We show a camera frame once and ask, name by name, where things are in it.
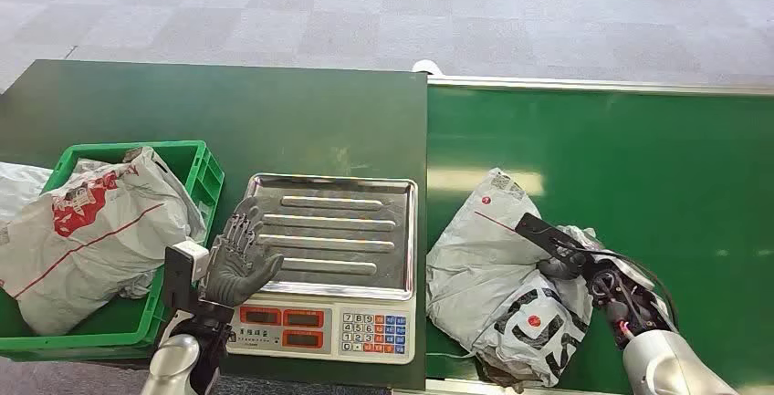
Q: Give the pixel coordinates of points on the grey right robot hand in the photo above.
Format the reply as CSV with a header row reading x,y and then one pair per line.
x,y
541,232

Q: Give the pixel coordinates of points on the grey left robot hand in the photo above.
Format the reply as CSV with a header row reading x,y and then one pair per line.
x,y
233,271

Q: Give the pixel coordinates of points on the grey package with black print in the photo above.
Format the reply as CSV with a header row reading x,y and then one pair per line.
x,y
471,259

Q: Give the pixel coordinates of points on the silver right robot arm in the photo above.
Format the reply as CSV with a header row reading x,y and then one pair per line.
x,y
665,362

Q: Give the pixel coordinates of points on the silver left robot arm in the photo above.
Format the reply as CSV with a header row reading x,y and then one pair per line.
x,y
175,362

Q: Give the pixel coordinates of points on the green conveyor belt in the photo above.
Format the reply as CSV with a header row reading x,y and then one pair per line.
x,y
665,168

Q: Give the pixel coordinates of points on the white package with red print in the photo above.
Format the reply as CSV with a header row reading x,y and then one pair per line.
x,y
90,247

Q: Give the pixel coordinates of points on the steel scale tray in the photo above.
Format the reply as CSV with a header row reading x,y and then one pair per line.
x,y
338,229

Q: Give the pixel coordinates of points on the green plastic crate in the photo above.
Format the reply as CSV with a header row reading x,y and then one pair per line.
x,y
181,150

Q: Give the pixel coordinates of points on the white round cap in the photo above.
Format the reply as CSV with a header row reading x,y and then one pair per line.
x,y
426,67

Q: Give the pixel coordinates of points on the plain white plastic bag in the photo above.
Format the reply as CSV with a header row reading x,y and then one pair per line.
x,y
18,187

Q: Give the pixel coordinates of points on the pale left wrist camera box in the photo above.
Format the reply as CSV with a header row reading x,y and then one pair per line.
x,y
192,259

